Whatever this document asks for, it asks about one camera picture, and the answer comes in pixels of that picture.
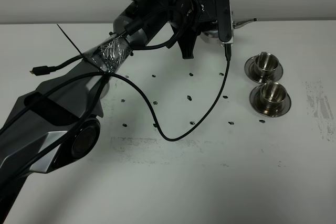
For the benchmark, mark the stainless steel teapot tray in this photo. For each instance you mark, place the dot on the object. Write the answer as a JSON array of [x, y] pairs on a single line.
[[105, 90]]

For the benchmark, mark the stainless steel teacup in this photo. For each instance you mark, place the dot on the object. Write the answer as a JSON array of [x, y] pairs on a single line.
[[265, 63], [272, 93]]

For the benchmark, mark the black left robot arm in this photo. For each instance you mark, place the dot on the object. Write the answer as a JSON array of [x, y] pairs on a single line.
[[58, 123]]

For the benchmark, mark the far stainless steel teacup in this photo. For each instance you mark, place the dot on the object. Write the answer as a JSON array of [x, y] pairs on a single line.
[[265, 63]]

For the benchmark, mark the loose black cable plug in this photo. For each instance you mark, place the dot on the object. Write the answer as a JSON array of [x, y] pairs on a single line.
[[44, 70]]

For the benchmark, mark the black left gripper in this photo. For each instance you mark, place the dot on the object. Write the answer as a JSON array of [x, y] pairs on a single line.
[[179, 13]]

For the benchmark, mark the black zip tie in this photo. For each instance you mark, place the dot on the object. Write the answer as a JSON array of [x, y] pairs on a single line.
[[71, 41]]

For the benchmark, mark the near stainless steel teacup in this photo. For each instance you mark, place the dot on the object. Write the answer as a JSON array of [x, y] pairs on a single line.
[[272, 93]]

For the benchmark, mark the near stainless steel saucer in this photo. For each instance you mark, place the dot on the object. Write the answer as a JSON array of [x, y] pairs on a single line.
[[268, 110]]

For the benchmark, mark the far stainless steel saucer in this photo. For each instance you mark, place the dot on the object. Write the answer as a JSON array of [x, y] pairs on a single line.
[[252, 74]]

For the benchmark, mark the stainless steel saucer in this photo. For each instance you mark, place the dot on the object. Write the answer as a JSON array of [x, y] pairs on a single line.
[[268, 110], [252, 74]]

